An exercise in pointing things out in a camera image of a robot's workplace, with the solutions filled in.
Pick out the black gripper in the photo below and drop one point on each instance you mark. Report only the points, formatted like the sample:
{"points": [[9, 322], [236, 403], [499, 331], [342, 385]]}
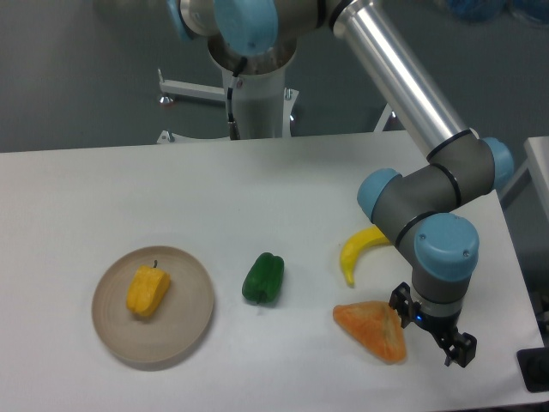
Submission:
{"points": [[440, 320]]}

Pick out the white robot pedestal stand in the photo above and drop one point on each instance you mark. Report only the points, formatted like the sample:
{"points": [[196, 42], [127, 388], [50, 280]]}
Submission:
{"points": [[257, 101]]}

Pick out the blue object top right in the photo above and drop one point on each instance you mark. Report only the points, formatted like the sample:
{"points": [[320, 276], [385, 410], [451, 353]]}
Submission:
{"points": [[533, 12]]}

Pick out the green pepper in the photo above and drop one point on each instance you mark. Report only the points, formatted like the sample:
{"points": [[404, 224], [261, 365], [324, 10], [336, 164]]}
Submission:
{"points": [[262, 284]]}

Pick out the black device at table edge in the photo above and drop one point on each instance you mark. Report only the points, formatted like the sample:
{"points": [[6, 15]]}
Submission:
{"points": [[533, 363]]}

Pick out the yellow pepper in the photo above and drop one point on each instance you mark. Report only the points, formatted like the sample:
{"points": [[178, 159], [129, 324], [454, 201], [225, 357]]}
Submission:
{"points": [[147, 289]]}

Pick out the beige round plate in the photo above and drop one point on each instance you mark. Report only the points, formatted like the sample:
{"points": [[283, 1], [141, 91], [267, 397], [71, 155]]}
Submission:
{"points": [[173, 331]]}

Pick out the yellow banana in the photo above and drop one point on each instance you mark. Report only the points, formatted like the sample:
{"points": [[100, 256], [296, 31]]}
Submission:
{"points": [[358, 243]]}

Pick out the white side table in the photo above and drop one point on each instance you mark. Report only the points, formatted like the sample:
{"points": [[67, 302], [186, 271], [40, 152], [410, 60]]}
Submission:
{"points": [[533, 170]]}

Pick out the orange pumpkin slice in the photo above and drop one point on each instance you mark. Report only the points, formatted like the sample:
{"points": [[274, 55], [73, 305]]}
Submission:
{"points": [[376, 326]]}

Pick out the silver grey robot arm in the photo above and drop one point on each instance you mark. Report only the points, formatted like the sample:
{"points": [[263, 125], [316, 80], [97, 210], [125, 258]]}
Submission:
{"points": [[251, 40]]}

